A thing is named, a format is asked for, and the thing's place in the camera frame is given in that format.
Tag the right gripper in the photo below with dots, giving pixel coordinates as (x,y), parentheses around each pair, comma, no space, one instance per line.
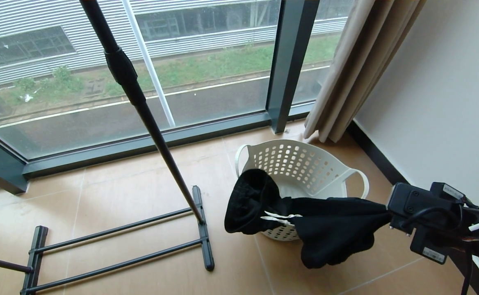
(420,243)

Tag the black garment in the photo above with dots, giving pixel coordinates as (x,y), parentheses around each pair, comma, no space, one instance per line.
(338,229)

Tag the white laundry basket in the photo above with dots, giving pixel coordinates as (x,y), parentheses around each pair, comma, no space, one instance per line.
(305,164)

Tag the black clothes rack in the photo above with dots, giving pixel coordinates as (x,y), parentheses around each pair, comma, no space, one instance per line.
(120,69)

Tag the beige curtain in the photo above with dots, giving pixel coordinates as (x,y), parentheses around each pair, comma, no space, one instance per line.
(358,69)

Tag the window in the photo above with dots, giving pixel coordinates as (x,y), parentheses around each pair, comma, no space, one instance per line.
(223,90)

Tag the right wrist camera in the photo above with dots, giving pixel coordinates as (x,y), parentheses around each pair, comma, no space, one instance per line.
(407,196)

